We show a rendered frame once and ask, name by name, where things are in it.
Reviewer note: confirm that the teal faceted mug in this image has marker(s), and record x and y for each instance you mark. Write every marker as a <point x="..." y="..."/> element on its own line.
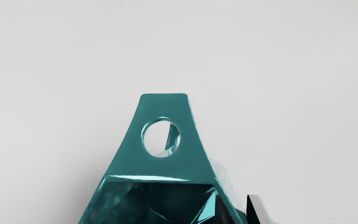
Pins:
<point x="163" y="168"/>

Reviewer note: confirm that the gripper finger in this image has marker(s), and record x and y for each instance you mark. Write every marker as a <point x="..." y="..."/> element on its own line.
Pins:
<point x="256" y="211"/>

